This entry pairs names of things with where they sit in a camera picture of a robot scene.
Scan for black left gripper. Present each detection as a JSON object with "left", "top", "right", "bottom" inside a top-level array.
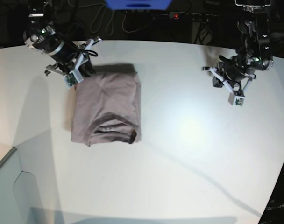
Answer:
[{"left": 212, "top": 55, "right": 255, "bottom": 88}]

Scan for mauve grey t-shirt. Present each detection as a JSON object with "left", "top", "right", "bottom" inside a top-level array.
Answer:
[{"left": 71, "top": 63, "right": 142, "bottom": 147}]

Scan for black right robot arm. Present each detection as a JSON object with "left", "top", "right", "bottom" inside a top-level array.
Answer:
[{"left": 23, "top": 0, "right": 98, "bottom": 82}]

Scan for blue plastic box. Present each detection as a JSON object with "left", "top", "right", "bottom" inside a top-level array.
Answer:
[{"left": 105, "top": 0, "right": 172, "bottom": 10}]

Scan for grey table side panel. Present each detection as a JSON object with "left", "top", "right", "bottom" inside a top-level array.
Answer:
[{"left": 0, "top": 148, "right": 37, "bottom": 224}]

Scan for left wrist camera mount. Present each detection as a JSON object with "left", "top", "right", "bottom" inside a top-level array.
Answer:
[{"left": 201, "top": 66, "right": 256, "bottom": 106}]

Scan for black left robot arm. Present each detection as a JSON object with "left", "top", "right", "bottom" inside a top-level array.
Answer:
[{"left": 211, "top": 0, "right": 273, "bottom": 89}]

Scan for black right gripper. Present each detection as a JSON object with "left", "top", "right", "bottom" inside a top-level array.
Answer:
[{"left": 23, "top": 25, "right": 96, "bottom": 77}]

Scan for black power strip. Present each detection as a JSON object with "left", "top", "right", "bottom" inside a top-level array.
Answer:
[{"left": 168, "top": 11, "right": 218, "bottom": 22}]

